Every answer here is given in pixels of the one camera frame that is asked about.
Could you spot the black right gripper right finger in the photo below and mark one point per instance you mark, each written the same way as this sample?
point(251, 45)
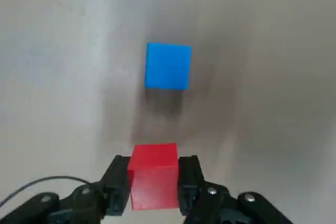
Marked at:
point(191, 182)

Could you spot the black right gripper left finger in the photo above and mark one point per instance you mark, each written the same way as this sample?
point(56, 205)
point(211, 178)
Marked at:
point(115, 182)

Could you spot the red magnetic block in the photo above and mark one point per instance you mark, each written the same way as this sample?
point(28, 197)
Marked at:
point(155, 182)

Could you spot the blue magnetic block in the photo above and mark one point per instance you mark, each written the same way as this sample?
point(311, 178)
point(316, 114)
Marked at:
point(168, 66)

